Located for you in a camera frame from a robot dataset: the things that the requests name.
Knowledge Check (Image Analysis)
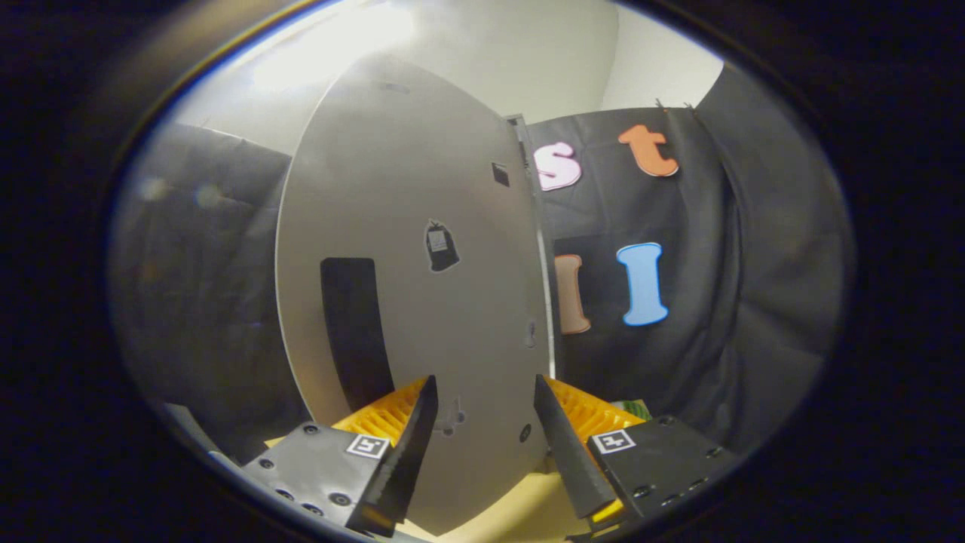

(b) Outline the white shoe cabinet door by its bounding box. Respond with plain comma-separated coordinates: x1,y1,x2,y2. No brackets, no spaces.
275,54,555,536

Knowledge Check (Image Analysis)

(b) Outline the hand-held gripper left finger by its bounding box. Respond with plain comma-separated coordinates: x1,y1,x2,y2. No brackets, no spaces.
241,375,440,538

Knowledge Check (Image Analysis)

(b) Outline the ceiling light panel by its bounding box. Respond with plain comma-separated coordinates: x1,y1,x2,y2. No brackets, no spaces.
253,0,415,91

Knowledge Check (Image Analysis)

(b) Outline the black backdrop cloth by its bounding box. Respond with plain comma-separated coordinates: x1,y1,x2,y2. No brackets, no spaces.
109,64,856,461

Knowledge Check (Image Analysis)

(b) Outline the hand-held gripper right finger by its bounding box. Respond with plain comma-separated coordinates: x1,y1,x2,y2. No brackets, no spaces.
534,375,740,540

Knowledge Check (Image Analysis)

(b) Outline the black door handle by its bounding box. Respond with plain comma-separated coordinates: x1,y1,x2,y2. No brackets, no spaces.
320,258,395,412

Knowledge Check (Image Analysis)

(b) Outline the grey shoe cabinet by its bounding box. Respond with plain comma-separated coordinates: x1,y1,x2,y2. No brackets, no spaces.
505,113,559,379

